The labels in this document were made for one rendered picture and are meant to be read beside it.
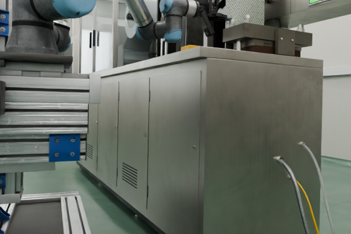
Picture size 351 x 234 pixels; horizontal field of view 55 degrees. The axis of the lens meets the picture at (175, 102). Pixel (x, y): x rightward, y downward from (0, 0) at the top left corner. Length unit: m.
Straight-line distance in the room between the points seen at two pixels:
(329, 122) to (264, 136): 3.15
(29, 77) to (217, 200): 0.78
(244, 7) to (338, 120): 2.95
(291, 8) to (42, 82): 1.24
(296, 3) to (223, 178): 0.93
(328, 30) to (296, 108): 3.17
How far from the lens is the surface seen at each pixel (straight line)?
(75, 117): 1.04
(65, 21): 1.72
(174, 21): 1.47
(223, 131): 1.29
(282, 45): 1.56
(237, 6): 1.71
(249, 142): 1.38
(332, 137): 4.52
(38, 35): 1.06
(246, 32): 1.46
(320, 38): 4.71
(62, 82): 1.04
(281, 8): 1.86
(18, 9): 1.09
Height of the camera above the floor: 0.70
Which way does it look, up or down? level
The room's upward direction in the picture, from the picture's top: 1 degrees clockwise
